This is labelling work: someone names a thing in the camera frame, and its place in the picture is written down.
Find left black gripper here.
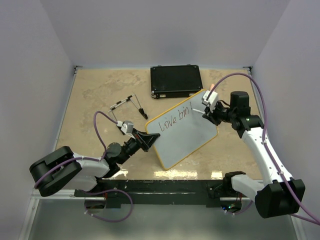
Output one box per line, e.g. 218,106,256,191
118,128,160,165

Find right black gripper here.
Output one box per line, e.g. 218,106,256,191
203,100,236,126

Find red white marker pen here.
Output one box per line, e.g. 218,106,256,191
192,108,205,114

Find yellow framed whiteboard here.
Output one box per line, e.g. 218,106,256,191
145,90,218,170

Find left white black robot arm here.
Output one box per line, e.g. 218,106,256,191
29,128,161,197

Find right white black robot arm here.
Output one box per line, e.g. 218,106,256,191
201,90,306,219

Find black hard case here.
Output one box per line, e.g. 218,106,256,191
150,64,203,99

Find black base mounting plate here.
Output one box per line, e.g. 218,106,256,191
74,178,253,210

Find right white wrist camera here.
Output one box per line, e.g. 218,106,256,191
201,90,219,112

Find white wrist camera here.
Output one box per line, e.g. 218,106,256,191
116,120,134,136
201,90,219,112

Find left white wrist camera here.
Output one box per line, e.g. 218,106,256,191
116,120,134,136

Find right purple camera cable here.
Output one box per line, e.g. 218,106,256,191
209,72,320,225

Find wire whiteboard stand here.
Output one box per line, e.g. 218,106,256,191
107,94,149,132

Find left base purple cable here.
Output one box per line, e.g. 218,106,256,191
84,189,134,223

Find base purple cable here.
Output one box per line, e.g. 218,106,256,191
84,189,134,223
223,197,254,216

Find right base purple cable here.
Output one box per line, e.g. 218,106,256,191
223,197,254,216

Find aluminium frame rails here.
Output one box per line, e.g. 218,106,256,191
18,65,307,240

